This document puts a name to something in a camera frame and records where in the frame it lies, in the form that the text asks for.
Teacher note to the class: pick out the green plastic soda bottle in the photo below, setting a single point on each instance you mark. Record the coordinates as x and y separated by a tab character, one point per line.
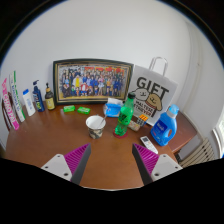
125	115

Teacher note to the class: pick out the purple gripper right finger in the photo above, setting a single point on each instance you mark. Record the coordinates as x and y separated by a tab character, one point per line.
152	166

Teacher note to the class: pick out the white gift paper bag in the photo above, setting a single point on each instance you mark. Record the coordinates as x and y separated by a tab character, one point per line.
153	91

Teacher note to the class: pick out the pink shuttlecock tube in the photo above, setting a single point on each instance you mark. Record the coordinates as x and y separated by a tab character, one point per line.
8	106

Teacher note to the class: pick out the white lotion bottle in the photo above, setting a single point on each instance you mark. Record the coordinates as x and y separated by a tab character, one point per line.
28	102

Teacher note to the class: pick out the framed group photo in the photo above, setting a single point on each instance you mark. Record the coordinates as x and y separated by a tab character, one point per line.
85	81

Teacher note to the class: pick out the dark amber pump bottle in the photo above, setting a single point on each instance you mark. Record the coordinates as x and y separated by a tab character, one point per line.
49	98

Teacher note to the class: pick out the white blue shuttlecock tube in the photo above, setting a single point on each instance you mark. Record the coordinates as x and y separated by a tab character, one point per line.
15	97

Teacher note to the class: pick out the small brown box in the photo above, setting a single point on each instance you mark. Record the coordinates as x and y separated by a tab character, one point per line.
134	126

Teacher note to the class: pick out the white radiator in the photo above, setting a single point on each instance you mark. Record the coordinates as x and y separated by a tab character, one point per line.
203	153

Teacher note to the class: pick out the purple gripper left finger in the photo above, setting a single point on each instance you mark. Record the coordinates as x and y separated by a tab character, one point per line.
70	166

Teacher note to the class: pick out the blue tissue pack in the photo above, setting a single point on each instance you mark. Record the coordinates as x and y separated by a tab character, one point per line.
112	107

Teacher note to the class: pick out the rubik cube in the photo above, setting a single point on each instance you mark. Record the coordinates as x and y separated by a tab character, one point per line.
142	120

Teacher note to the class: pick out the camouflage paper cup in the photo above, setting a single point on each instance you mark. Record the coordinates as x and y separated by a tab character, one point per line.
95	125

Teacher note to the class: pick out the white remote control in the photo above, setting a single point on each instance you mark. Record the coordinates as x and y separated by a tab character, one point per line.
148	144

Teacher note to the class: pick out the blue detergent bottle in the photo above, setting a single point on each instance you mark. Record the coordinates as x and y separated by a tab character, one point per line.
166	126

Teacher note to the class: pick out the blue pump bottle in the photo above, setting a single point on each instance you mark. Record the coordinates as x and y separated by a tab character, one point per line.
38	98

